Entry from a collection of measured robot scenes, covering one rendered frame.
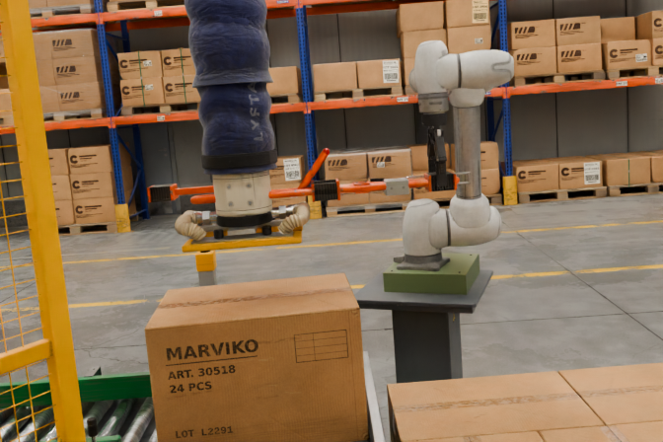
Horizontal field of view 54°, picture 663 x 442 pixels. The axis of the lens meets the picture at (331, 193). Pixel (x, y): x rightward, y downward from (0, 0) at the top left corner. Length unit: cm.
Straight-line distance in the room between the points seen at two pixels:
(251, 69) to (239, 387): 90
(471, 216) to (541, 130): 822
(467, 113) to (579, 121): 849
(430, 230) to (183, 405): 122
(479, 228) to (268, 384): 115
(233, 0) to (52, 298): 91
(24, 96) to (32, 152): 13
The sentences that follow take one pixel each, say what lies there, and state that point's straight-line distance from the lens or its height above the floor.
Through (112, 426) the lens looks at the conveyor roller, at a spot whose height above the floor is 54.
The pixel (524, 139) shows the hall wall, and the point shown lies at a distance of 1077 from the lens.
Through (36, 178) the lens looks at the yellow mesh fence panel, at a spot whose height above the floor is 140.
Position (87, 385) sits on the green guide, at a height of 62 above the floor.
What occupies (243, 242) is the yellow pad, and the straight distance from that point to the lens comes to 188.
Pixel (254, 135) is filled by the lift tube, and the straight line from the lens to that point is 189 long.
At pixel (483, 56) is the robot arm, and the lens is 199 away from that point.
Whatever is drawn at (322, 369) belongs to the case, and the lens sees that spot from 193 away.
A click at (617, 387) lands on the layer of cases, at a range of 241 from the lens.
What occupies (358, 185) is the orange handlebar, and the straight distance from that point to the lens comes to 197.
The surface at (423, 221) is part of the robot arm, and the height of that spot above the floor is 103.
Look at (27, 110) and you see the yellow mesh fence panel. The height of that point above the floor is 156.
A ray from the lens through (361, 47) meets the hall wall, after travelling 1043.
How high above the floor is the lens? 151
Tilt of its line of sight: 7 degrees down
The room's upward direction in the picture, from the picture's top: 4 degrees counter-clockwise
